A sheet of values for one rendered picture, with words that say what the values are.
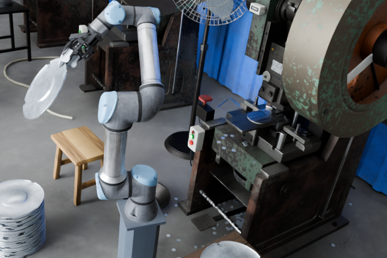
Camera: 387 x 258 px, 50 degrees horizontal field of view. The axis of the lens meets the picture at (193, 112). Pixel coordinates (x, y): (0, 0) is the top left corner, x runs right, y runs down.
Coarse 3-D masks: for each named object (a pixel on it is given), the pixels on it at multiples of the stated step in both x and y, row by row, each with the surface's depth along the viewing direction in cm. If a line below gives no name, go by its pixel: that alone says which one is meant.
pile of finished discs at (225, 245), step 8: (208, 248) 182; (216, 248) 183; (224, 248) 183; (232, 248) 184; (240, 248) 185; (248, 248) 185; (200, 256) 177; (208, 256) 178; (216, 256) 179; (224, 256) 179; (232, 256) 179; (240, 256) 181; (248, 256) 181; (256, 256) 182
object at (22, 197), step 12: (12, 180) 219; (24, 180) 221; (0, 192) 210; (12, 192) 211; (24, 192) 212; (36, 192) 214; (0, 204) 203; (12, 204) 203; (24, 204) 205; (36, 204) 206; (0, 216) 196; (12, 216) 197
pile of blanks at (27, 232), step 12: (24, 216) 199; (36, 216) 208; (0, 228) 198; (12, 228) 199; (24, 228) 203; (36, 228) 209; (0, 240) 203; (12, 240) 203; (24, 240) 206; (36, 240) 214; (0, 252) 207; (12, 252) 207; (24, 252) 210
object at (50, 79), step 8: (48, 64) 183; (56, 64) 177; (64, 64) 172; (40, 72) 184; (48, 72) 179; (56, 72) 174; (40, 80) 181; (48, 80) 174; (56, 80) 170; (64, 80) 165; (32, 88) 182; (40, 88) 175; (48, 88) 170; (56, 88) 167; (32, 96) 179; (40, 96) 172; (48, 96) 168; (56, 96) 163; (32, 104) 175; (40, 104) 170; (48, 104) 165; (24, 112) 176; (32, 112) 171
